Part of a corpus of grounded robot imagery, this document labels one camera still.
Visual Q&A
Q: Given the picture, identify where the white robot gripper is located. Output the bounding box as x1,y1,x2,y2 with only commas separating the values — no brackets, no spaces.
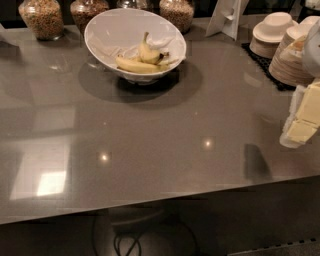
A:
279,20,320,148

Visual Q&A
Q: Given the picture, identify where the far right bowl stack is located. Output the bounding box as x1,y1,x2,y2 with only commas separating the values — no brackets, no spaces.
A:
286,16,320,40

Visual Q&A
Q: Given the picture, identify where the upright yellow banana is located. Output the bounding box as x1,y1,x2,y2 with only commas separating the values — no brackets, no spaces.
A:
138,32,164,64

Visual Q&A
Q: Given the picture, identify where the lying yellow banana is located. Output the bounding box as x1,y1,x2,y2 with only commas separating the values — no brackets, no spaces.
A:
115,56,169,74

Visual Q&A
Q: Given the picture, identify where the white ceramic bowl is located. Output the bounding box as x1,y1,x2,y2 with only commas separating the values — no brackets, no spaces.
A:
84,9,185,84

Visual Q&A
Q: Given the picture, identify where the black rubber mat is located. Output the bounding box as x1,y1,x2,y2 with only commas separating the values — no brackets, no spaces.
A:
241,43,295,91

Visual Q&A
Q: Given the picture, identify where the rear stack of paper bowls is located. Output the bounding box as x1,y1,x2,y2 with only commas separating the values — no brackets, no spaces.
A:
249,12,297,59

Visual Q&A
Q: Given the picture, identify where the white folded sign card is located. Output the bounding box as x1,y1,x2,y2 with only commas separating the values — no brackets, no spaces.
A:
205,0,249,40

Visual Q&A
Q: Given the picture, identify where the right glass cereal jar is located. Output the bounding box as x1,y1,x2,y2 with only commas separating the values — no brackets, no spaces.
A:
159,0,194,33

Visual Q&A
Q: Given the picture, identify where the glass cereal jar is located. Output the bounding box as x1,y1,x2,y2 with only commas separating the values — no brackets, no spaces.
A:
70,0,109,34
159,0,194,33
18,0,64,40

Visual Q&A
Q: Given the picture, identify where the left glass cereal jar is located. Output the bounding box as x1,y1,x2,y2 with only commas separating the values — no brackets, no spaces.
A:
18,0,64,40

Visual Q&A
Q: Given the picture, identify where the black cable under table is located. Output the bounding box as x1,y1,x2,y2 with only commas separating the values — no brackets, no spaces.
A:
91,209,201,256

